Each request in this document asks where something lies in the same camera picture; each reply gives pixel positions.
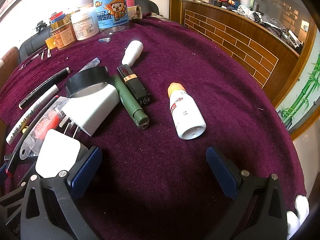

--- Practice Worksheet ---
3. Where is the white plastic jar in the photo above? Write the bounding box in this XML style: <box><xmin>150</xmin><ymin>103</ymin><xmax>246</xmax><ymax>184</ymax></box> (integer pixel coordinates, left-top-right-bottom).
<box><xmin>71</xmin><ymin>6</ymin><xmax>100</xmax><ymax>41</ymax></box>

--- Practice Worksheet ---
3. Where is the green pen-shaped tool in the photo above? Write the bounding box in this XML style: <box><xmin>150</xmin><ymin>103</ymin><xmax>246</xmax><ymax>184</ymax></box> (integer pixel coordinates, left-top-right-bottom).
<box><xmin>111</xmin><ymin>74</ymin><xmax>150</xmax><ymax>130</ymax></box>

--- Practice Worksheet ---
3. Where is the black tape roll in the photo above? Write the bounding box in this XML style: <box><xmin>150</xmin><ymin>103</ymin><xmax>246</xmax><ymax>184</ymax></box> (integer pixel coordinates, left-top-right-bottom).
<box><xmin>64</xmin><ymin>66</ymin><xmax>113</xmax><ymax>98</ymax></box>

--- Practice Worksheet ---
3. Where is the black marker with white end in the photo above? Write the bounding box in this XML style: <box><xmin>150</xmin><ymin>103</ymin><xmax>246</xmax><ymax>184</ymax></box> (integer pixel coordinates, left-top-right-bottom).
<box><xmin>19</xmin><ymin>67</ymin><xmax>71</xmax><ymax>110</ymax></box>

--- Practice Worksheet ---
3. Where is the clear packet with red item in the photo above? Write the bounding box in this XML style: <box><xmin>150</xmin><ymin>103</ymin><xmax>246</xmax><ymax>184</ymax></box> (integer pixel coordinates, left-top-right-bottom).
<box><xmin>19</xmin><ymin>96</ymin><xmax>70</xmax><ymax>160</ymax></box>

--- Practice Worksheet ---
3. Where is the purple velvet tablecloth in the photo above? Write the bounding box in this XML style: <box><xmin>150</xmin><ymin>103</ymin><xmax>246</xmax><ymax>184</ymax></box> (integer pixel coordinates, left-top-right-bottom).
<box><xmin>0</xmin><ymin>17</ymin><xmax>308</xmax><ymax>240</ymax></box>

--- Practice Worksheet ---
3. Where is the white charger plug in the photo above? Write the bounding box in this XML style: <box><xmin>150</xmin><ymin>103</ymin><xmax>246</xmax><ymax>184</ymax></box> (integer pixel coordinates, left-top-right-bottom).
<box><xmin>35</xmin><ymin>129</ymin><xmax>89</xmax><ymax>179</ymax></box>
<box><xmin>60</xmin><ymin>82</ymin><xmax>120</xmax><ymax>137</ymax></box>

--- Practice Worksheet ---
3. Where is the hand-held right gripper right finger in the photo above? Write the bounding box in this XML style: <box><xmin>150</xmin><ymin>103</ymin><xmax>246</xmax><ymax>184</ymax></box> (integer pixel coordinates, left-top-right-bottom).
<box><xmin>205</xmin><ymin>146</ymin><xmax>288</xmax><ymax>240</ymax></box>

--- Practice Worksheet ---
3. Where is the printed paper roll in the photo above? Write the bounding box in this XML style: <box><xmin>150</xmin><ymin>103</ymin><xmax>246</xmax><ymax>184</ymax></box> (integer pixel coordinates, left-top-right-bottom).
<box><xmin>128</xmin><ymin>4</ymin><xmax>143</xmax><ymax>20</ymax></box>

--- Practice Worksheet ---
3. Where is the white paint marker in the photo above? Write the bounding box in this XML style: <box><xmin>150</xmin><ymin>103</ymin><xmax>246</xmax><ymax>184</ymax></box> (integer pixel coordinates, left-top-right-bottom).
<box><xmin>5</xmin><ymin>84</ymin><xmax>60</xmax><ymax>145</ymax></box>

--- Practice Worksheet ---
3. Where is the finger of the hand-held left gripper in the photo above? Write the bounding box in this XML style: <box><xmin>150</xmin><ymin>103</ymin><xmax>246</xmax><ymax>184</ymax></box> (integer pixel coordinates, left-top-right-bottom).
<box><xmin>0</xmin><ymin>161</ymin><xmax>38</xmax><ymax>200</ymax></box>

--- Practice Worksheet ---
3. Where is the thin dark pen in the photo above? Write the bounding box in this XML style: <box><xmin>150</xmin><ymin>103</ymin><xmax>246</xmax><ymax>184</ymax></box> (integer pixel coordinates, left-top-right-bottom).
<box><xmin>18</xmin><ymin>52</ymin><xmax>42</xmax><ymax>71</ymax></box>

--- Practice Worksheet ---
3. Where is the white bottle with orange cap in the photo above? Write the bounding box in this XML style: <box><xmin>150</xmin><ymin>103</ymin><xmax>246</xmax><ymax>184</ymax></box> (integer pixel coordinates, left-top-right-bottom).
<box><xmin>167</xmin><ymin>82</ymin><xmax>207</xmax><ymax>140</ymax></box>

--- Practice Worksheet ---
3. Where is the black clip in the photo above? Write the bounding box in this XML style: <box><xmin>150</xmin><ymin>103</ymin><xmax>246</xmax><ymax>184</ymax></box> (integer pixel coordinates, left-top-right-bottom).
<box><xmin>35</xmin><ymin>21</ymin><xmax>48</xmax><ymax>33</ymax></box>

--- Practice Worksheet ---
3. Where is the bamboo wall picture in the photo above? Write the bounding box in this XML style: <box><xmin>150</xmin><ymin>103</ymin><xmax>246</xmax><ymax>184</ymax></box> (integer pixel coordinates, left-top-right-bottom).
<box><xmin>276</xmin><ymin>52</ymin><xmax>320</xmax><ymax>130</ymax></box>

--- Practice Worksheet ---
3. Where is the clear jar with blue label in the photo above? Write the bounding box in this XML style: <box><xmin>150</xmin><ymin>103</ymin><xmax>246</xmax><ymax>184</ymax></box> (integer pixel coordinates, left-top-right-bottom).
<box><xmin>93</xmin><ymin>0</ymin><xmax>130</xmax><ymax>35</ymax></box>

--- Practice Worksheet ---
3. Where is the wooden counter with brick pattern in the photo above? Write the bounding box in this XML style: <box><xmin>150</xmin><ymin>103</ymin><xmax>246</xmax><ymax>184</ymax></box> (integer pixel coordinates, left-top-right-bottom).
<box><xmin>180</xmin><ymin>0</ymin><xmax>317</xmax><ymax>105</ymax></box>

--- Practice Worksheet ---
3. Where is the person's right hand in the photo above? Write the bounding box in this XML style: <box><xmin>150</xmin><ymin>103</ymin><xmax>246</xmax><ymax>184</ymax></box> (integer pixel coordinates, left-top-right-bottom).
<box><xmin>287</xmin><ymin>195</ymin><xmax>310</xmax><ymax>240</ymax></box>

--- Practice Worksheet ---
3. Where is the black lipstick box gold band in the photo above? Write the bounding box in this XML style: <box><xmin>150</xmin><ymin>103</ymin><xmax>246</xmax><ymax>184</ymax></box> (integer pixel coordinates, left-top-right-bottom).
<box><xmin>117</xmin><ymin>64</ymin><xmax>152</xmax><ymax>106</ymax></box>

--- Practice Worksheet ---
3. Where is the pile of tools and cables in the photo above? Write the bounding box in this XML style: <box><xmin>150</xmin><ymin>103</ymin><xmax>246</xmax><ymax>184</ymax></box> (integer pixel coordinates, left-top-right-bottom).
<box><xmin>210</xmin><ymin>0</ymin><xmax>308</xmax><ymax>48</ymax></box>

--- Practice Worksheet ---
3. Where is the orange labelled jar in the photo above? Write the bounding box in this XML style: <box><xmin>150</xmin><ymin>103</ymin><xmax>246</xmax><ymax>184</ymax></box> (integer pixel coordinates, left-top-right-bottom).
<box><xmin>51</xmin><ymin>22</ymin><xmax>77</xmax><ymax>50</ymax></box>

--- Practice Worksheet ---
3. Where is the brown chair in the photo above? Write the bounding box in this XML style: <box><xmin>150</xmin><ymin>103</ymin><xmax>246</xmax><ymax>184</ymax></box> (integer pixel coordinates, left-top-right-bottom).
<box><xmin>0</xmin><ymin>46</ymin><xmax>20</xmax><ymax>80</ymax></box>

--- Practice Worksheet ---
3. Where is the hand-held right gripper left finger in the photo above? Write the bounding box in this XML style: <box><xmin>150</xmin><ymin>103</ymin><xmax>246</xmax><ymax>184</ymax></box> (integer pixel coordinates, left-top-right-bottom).
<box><xmin>20</xmin><ymin>146</ymin><xmax>103</xmax><ymax>240</ymax></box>

